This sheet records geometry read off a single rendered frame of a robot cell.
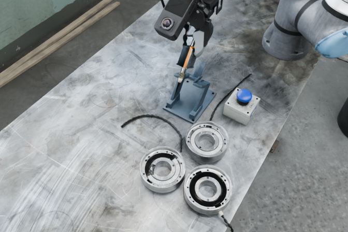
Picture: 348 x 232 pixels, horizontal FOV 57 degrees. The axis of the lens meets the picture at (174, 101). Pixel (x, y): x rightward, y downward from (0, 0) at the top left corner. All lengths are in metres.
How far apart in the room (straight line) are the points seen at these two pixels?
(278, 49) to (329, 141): 1.01
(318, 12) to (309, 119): 1.18
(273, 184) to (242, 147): 0.91
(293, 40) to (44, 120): 0.75
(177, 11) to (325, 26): 0.43
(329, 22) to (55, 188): 0.76
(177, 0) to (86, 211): 0.48
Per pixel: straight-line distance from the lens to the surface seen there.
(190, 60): 0.73
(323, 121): 2.05
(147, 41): 1.08
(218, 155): 0.76
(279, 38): 1.05
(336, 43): 0.89
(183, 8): 0.61
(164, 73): 0.97
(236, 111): 0.84
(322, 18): 0.90
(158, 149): 0.77
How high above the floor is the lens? 1.49
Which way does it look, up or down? 51 degrees down
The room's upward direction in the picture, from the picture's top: 1 degrees clockwise
